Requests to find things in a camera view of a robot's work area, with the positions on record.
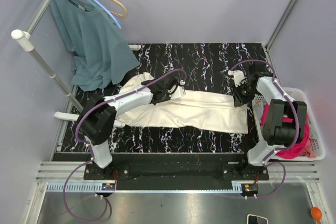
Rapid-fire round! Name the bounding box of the orange maraca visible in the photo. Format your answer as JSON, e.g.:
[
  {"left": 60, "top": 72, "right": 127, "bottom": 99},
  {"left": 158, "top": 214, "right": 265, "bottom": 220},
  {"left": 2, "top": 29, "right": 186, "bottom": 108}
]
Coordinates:
[{"left": 310, "top": 207, "right": 322, "bottom": 224}]

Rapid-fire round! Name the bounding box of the aluminium corner frame post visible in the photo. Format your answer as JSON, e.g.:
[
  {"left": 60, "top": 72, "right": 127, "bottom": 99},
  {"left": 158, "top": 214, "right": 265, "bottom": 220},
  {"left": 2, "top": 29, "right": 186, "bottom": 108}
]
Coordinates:
[{"left": 265, "top": 0, "right": 298, "bottom": 50}]

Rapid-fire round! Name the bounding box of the white laundry basket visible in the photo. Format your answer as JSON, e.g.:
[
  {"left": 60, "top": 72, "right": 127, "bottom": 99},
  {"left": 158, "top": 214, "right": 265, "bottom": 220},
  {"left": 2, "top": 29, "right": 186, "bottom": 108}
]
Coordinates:
[{"left": 252, "top": 87, "right": 326, "bottom": 162}]

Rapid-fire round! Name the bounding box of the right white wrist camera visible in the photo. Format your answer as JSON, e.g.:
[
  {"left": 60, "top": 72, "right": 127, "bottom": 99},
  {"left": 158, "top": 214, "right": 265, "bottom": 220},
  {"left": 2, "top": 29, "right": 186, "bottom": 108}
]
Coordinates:
[{"left": 228, "top": 70, "right": 245, "bottom": 87}]

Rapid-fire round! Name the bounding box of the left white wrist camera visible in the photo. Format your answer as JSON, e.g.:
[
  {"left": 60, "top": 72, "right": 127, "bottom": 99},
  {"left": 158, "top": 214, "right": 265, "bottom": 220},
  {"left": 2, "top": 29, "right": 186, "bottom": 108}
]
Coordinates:
[{"left": 168, "top": 80, "right": 185, "bottom": 100}]

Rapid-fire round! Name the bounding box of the white cable duct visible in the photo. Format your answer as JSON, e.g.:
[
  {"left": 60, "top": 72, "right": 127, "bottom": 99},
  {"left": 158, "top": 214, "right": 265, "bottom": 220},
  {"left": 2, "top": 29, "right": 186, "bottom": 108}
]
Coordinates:
[{"left": 47, "top": 182, "right": 116, "bottom": 193}]

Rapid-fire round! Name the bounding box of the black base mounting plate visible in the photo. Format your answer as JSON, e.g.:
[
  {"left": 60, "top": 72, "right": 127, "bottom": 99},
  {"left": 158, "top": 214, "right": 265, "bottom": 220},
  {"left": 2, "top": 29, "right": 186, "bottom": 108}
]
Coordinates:
[{"left": 84, "top": 153, "right": 269, "bottom": 191}]

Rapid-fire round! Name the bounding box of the white t shirt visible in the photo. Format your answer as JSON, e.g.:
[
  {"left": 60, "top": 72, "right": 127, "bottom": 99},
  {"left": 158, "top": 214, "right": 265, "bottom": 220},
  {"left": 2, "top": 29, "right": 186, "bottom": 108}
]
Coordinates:
[{"left": 115, "top": 72, "right": 249, "bottom": 134}]

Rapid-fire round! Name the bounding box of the pink t shirt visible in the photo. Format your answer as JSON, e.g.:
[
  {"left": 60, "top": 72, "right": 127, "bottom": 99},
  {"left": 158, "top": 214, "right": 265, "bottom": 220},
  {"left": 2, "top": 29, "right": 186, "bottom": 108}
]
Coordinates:
[{"left": 260, "top": 104, "right": 315, "bottom": 159}]

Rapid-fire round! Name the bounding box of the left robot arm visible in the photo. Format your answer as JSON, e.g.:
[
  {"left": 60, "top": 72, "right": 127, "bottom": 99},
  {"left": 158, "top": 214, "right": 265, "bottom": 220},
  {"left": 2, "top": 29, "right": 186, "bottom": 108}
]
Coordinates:
[{"left": 75, "top": 76, "right": 185, "bottom": 180}]

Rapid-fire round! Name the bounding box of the smartphone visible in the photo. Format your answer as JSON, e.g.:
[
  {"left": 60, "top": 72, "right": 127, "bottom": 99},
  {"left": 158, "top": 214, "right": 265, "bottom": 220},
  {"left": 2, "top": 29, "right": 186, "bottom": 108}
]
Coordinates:
[{"left": 247, "top": 214, "right": 269, "bottom": 224}]

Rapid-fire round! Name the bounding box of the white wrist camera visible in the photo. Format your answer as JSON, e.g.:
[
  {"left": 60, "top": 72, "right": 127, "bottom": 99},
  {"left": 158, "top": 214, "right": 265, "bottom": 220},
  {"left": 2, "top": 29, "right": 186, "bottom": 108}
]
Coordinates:
[
  {"left": 228, "top": 70, "right": 245, "bottom": 87},
  {"left": 168, "top": 80, "right": 185, "bottom": 100}
]

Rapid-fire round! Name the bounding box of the blue plastic hanger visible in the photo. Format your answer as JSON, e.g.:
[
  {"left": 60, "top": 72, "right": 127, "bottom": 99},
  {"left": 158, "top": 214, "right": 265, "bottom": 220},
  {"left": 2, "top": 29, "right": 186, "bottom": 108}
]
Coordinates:
[{"left": 60, "top": 0, "right": 122, "bottom": 29}]

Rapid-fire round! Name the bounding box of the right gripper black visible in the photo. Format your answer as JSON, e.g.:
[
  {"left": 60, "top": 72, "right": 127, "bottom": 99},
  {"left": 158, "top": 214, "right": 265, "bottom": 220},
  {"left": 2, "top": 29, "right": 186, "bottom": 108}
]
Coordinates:
[{"left": 230, "top": 81, "right": 259, "bottom": 109}]

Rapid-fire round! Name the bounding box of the metal clothes rack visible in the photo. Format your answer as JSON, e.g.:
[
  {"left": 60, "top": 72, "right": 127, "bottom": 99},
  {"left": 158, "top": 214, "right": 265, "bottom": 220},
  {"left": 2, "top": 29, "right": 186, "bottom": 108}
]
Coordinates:
[{"left": 10, "top": 0, "right": 127, "bottom": 128}]

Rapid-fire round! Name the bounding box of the teal t shirt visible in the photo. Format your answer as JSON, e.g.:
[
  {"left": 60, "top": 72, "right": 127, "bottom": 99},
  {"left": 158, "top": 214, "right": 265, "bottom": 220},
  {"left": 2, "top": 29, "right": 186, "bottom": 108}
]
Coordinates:
[{"left": 50, "top": 0, "right": 139, "bottom": 92}]

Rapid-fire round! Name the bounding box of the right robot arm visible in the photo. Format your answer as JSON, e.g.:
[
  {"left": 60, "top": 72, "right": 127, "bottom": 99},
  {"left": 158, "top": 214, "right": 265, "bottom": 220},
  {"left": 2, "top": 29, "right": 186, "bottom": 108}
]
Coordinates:
[{"left": 228, "top": 70, "right": 307, "bottom": 180}]

